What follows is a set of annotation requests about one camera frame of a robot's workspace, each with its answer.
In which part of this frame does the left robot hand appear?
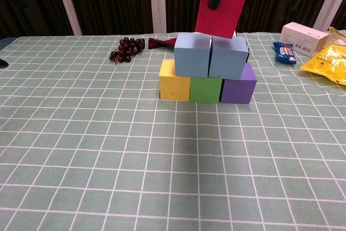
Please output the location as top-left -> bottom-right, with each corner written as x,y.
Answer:
0,0 -> 28,69

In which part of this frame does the pink foam cube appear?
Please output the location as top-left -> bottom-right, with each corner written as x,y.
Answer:
194,0 -> 245,39

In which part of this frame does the light blue foam cube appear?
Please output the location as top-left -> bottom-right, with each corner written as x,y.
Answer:
174,32 -> 212,77
208,35 -> 250,80

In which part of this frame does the green foam cube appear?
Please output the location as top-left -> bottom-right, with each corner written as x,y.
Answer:
189,76 -> 224,103

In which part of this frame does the purple foam cube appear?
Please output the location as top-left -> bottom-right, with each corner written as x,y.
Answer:
220,63 -> 257,104

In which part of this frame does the yellow foam cube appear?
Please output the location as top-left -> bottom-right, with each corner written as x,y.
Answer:
158,60 -> 191,101

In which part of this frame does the blue table pad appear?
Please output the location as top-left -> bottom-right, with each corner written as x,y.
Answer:
0,37 -> 13,53

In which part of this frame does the painted paper folding fan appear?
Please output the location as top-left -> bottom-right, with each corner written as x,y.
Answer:
148,29 -> 250,64

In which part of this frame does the blue cookie packet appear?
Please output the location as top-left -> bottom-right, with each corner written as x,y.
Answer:
272,40 -> 297,66

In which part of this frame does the white cardboard box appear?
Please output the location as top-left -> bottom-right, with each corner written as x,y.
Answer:
279,22 -> 330,57

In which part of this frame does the dark red grape bunch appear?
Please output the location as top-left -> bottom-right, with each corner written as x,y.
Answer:
109,37 -> 145,65

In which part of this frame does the yellow snack bag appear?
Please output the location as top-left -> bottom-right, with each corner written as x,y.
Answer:
300,27 -> 346,86

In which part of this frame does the green checkered tablecloth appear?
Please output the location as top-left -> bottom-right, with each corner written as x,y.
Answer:
0,29 -> 346,231

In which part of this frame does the white metal frame post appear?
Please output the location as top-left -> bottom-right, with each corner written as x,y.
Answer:
149,0 -> 167,34
224,0 -> 245,33
52,0 -> 82,36
314,0 -> 346,31

